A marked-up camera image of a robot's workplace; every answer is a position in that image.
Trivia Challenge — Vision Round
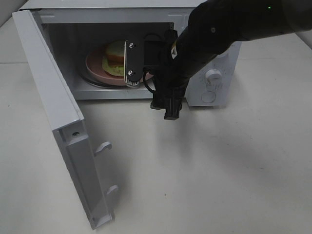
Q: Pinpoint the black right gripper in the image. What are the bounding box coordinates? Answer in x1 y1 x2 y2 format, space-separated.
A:
124 29 188 120

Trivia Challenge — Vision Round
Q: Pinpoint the sandwich with lettuce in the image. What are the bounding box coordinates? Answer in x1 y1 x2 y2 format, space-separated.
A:
102 40 125 77

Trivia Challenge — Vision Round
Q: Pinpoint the pink round plate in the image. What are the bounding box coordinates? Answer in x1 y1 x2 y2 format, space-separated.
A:
85 46 126 86

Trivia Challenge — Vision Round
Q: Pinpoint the round white door button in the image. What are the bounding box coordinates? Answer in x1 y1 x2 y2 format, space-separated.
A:
201 91 216 103

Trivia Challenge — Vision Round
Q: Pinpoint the white microwave door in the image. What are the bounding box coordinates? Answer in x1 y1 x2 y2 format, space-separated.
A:
12 10 118 230

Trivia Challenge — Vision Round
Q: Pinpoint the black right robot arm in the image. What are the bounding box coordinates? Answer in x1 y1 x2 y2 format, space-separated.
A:
124 0 312 120

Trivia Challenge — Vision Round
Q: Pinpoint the glass microwave turntable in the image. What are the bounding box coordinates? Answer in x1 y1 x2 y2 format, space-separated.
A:
75 65 126 87

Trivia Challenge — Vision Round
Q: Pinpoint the white microwave oven body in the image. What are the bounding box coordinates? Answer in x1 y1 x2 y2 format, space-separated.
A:
19 0 243 108

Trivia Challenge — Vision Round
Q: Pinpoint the lower white timer knob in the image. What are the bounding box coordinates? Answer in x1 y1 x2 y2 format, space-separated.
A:
205 69 223 89

